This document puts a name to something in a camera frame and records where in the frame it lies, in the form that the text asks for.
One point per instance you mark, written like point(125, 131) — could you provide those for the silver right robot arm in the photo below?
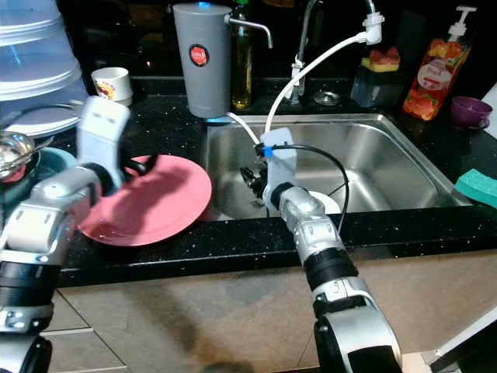
point(314, 233)

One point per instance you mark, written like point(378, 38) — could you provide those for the light blue plate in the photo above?
point(62, 162)

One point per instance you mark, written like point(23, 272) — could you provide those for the grey water filter canister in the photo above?
point(200, 70)

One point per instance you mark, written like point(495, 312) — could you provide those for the white tiered plastic container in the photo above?
point(39, 66)

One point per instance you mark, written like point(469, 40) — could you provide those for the beige base cabinet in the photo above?
point(217, 318)

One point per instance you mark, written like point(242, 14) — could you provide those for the oil bottle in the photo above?
point(242, 70)

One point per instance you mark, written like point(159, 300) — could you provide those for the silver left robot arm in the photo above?
point(39, 221)

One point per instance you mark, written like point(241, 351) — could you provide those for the green sponge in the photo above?
point(477, 189)

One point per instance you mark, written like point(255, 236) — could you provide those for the white bowl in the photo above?
point(326, 203)

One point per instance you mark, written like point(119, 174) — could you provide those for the dark sponge holder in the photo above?
point(373, 89)

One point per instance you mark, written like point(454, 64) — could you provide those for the purple cup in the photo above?
point(470, 113)

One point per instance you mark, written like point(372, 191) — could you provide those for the yellow and red sponge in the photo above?
point(382, 60)

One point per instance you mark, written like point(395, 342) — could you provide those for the steel faucet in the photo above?
point(300, 43)

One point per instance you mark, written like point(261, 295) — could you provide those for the round steel sink plug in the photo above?
point(327, 98)

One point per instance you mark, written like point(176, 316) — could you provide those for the pink plate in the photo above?
point(163, 206)

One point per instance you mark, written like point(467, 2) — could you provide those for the steel sink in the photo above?
point(411, 167)

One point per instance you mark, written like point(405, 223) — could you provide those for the orange dish soap bottle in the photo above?
point(433, 78)

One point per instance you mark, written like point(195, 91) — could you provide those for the steel spoon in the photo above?
point(40, 144)

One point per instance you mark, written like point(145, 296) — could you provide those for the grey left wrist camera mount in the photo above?
point(105, 136)

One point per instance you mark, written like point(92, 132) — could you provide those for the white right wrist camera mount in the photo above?
point(279, 167)

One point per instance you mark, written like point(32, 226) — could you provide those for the steel bowl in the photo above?
point(17, 155)

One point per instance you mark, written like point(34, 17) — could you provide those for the white cartoon mug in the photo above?
point(112, 85)

